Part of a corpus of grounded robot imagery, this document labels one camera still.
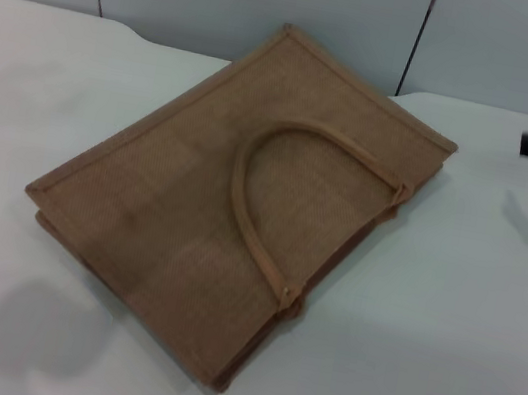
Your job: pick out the brown jute handbag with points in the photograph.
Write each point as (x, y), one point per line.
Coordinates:
(221, 210)

